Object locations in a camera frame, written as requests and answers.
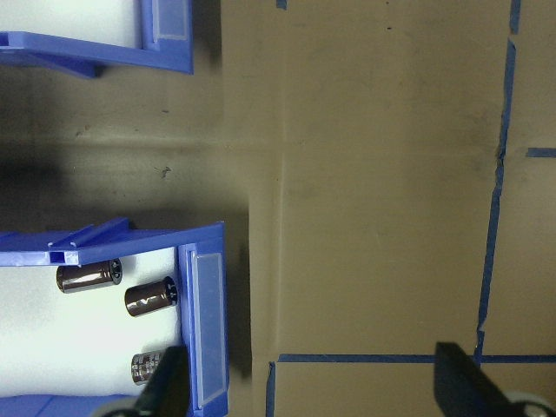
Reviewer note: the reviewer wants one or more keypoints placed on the brown cylindrical capacitor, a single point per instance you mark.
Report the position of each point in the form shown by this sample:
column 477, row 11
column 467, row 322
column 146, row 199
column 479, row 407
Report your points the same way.
column 152, row 296
column 144, row 367
column 89, row 276

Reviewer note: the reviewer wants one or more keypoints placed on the blue bin with push buttons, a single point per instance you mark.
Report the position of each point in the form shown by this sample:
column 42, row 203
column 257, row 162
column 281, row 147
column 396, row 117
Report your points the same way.
column 108, row 52

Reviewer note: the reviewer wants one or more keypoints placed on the blue bin with capacitors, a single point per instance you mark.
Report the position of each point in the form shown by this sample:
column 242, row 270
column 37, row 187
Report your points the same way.
column 208, row 313

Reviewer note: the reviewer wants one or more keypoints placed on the white foam liner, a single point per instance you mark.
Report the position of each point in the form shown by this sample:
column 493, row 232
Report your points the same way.
column 65, row 17
column 65, row 339

